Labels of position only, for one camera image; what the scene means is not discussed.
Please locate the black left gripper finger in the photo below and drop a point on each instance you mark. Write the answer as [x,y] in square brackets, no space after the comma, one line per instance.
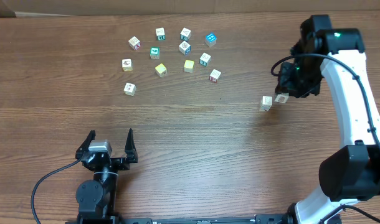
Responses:
[130,149]
[85,145]

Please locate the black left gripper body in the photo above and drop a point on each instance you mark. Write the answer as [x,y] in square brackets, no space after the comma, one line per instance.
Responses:
[116,163]

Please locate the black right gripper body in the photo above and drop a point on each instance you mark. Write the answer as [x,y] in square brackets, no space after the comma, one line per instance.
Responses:
[304,80]

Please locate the wooden block green side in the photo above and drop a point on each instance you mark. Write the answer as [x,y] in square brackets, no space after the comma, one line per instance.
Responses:
[281,98]
[160,33]

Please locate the plain wooden block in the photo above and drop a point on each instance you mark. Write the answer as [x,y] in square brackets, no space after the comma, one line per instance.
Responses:
[266,101]

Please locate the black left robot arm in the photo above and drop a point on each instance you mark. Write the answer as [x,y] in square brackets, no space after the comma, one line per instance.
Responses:
[96,197]

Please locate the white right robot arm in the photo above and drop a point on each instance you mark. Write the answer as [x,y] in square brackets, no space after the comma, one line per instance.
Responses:
[352,174]

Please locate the wooden block orange side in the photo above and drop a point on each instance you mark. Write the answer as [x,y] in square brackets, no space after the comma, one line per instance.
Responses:
[130,89]

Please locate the wooden block red side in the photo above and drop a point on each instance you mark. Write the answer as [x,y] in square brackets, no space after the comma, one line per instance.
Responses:
[214,75]

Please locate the wooden block teal front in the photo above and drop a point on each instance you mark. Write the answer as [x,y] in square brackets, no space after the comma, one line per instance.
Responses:
[205,59]

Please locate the wooden block green four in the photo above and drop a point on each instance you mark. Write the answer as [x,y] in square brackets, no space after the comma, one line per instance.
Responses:
[154,53]

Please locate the wooden block red top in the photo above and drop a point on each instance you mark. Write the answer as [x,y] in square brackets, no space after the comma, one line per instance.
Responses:
[134,43]

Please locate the wooden block blue side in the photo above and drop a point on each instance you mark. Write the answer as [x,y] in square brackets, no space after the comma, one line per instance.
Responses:
[184,47]

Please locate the wooden block teal side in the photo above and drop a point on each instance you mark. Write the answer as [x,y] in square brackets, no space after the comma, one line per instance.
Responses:
[185,34]

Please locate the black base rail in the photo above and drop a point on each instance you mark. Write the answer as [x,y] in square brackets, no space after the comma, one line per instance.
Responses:
[258,219]

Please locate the cardboard wall panel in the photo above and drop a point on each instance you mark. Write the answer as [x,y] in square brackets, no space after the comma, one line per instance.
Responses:
[32,8]

